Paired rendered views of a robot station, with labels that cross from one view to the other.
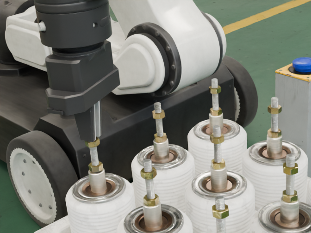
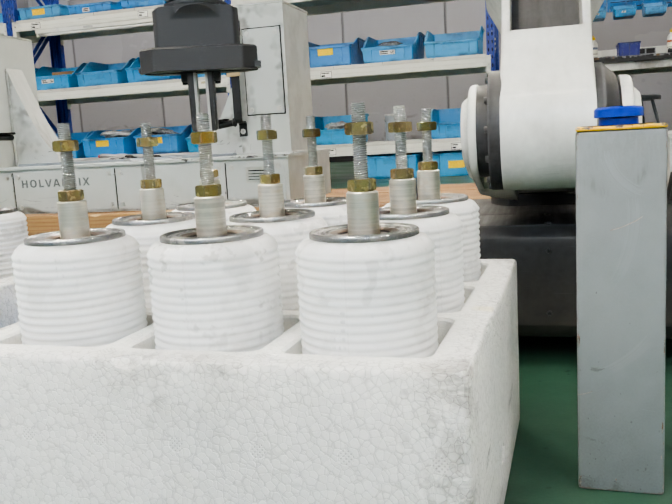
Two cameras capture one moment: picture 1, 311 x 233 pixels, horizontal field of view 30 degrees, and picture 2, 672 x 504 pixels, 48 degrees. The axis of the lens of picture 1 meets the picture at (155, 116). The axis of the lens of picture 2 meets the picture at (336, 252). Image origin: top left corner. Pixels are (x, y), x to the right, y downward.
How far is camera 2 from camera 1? 0.83 m
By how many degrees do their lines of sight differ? 56
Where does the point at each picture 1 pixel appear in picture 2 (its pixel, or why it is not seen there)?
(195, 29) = (555, 82)
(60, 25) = not seen: outside the picture
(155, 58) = (467, 113)
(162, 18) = (508, 60)
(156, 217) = (144, 207)
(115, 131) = not seen: hidden behind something
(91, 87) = (174, 47)
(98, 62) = (197, 22)
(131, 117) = (484, 229)
